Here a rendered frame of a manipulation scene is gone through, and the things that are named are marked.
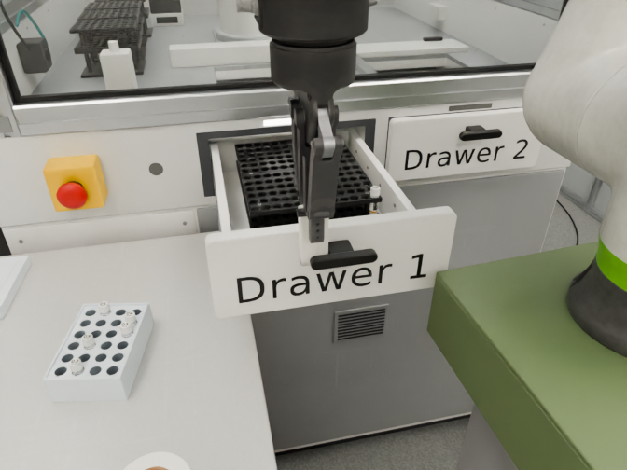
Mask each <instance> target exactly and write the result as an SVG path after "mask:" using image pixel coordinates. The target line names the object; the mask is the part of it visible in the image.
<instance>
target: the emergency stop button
mask: <svg viewBox="0 0 627 470"><path fill-rule="evenodd" d="M56 197H57V200H58V202H59V203H60V204H61V205H62V206H64V207H66V208H69V209H77V208H80V207H82V206H83V205H84V204H85V203H86V201H87V197H88V195H87V191H86V190H85V188H84V187H82V186H81V185H79V184H76V183H65V184H63V185H61V186H60V187H59V188H58V191H57V194H56Z"/></svg>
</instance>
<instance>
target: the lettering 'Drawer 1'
mask: <svg viewBox="0 0 627 470"><path fill-rule="evenodd" d="M423 255H424V254H419V255H416V256H413V257H412V259H414V258H418V257H419V260H418V267H417V273H416V275H414V276H411V277H410V279H415V278H422V277H426V274H421V268H422V262H423ZM392 265H393V264H387V265H385V266H383V265H381V266H380V268H379V279H378V283H382V278H383V270H384V269H385V268H387V267H392ZM361 270H366V271H367V272H368V273H369V274H367V275H360V276H356V274H357V273H358V272H359V271H361ZM345 273H346V270H343V271H342V274H341V278H340V281H339V284H337V280H336V277H335V274H334V271H333V272H330V273H329V275H328V277H327V282H326V285H325V286H324V284H323V281H322V278H321V275H320V273H319V274H316V275H317V278H318V281H319V283H320V286H321V289H322V292H324V291H327V287H328V284H329V281H330V278H331V276H332V279H333V282H334V285H335V288H336V290H337V289H341V285H342V282H343V279H344V276H345ZM420 274H421V275H420ZM371 276H372V272H371V270H370V269H369V268H366V267H364V268H359V269H357V270H355V271H354V273H353V275H352V283H353V284H354V285H355V286H365V285H368V284H370V281H369V282H367V283H357V282H356V281H355V279H358V278H365V277H371ZM297 279H304V280H305V282H306V283H296V284H294V285H292V286H291V288H290V293H291V294H292V295H293V296H299V295H302V294H304V293H305V292H306V294H310V282H309V279H308V278H307V277H306V276H297V277H294V278H291V280H292V281H294V280H297ZM247 280H253V281H256V282H258V283H259V286H260V291H259V294H258V295H257V296H256V297H254V298H250V299H243V289H242V281H247ZM283 281H286V278H282V279H280V280H278V281H277V282H276V280H272V295H273V298H277V292H276V286H277V284H278V283H280V282H283ZM300 285H306V286H305V289H304V290H303V291H302V292H300V293H296V292H295V291H294V289H295V287H297V286H300ZM237 287H238V296H239V303H245V302H251V301H255V300H258V299H259V298H261V297H262V296H263V294H264V291H265V287H264V283H263V282H262V280H260V279H259V278H257V277H244V278H238V279H237Z"/></svg>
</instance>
